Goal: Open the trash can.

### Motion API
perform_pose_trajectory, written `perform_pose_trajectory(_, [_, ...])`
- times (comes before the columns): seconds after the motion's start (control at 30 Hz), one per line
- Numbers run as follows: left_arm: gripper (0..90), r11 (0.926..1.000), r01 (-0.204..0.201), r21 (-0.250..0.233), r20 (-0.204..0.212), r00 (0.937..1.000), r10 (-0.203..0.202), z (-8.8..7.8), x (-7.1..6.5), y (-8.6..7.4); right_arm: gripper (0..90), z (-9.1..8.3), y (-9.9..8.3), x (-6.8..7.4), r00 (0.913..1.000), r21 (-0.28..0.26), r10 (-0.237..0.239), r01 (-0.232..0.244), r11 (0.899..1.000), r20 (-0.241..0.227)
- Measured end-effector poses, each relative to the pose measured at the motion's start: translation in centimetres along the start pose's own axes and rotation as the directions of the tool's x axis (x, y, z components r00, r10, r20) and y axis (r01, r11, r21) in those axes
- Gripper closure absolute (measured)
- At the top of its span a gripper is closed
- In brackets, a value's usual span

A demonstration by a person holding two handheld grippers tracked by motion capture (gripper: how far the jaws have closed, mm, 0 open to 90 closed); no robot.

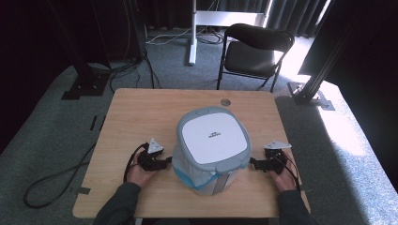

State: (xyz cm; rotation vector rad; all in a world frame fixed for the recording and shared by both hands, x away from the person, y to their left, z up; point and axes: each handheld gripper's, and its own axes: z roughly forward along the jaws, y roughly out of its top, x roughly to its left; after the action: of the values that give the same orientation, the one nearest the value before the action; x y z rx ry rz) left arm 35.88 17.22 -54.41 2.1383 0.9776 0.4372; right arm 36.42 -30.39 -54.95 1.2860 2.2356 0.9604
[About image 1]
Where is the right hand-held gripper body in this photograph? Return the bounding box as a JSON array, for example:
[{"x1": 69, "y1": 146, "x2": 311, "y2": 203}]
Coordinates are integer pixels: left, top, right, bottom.
[{"x1": 263, "y1": 140, "x2": 293, "y2": 175}]

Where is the white blue-edged trash bag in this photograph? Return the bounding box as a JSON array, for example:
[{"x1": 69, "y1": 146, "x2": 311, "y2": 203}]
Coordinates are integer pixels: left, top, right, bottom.
[{"x1": 171, "y1": 142, "x2": 249, "y2": 191}]

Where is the white trash can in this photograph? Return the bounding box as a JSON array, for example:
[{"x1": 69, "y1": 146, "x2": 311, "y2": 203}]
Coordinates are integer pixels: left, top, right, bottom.
[{"x1": 192, "y1": 170, "x2": 239, "y2": 197}]

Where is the grey rimmed white bin lid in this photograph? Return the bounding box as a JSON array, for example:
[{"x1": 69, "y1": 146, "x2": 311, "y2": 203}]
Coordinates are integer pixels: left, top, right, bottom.
[{"x1": 176, "y1": 106, "x2": 253, "y2": 174}]

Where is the person's left hand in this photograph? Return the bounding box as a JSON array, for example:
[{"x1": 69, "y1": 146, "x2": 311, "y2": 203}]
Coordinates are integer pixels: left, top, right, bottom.
[{"x1": 126, "y1": 152, "x2": 158, "y2": 188}]

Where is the person's right hand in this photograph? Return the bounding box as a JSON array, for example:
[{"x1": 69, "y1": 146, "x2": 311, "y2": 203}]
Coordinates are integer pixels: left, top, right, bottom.
[{"x1": 268, "y1": 150, "x2": 299, "y2": 193}]

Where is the grey tape piece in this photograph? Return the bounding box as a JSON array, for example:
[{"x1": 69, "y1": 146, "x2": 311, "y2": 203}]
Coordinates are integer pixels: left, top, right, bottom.
[{"x1": 69, "y1": 186, "x2": 92, "y2": 196}]

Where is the black slanted metal stand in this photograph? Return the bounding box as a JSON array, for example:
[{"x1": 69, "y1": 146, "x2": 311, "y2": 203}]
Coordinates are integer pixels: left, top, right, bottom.
[{"x1": 286, "y1": 0, "x2": 364, "y2": 113}]

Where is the black folding chair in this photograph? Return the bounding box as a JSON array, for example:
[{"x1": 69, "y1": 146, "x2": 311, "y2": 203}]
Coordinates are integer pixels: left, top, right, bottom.
[{"x1": 216, "y1": 22, "x2": 296, "y2": 94}]

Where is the white metal stand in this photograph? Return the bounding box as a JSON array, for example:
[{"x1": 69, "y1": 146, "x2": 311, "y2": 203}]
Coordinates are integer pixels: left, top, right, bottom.
[{"x1": 187, "y1": 0, "x2": 274, "y2": 67}]

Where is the dark grey curtain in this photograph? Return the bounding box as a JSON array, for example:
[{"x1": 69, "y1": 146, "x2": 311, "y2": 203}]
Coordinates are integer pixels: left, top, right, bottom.
[{"x1": 215, "y1": 0, "x2": 330, "y2": 38}]

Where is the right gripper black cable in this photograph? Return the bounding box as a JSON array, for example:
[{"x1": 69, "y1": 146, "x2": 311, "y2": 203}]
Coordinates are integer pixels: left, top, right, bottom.
[{"x1": 272, "y1": 152, "x2": 302, "y2": 192}]

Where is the bundle of black floor cables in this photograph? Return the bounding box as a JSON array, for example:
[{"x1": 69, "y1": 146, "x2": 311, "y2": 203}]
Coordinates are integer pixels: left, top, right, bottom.
[{"x1": 87, "y1": 46, "x2": 163, "y2": 94}]

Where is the long black floor cable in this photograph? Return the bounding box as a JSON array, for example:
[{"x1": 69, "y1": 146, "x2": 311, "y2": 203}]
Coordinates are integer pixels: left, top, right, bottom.
[{"x1": 23, "y1": 141, "x2": 99, "y2": 210}]

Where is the black stand with base plate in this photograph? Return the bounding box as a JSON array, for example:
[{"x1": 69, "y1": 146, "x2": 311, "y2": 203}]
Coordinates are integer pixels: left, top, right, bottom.
[{"x1": 46, "y1": 0, "x2": 111, "y2": 101}]

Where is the white floor cable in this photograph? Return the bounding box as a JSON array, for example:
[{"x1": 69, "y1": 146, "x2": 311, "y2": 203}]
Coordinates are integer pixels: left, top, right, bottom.
[{"x1": 145, "y1": 25, "x2": 225, "y2": 46}]

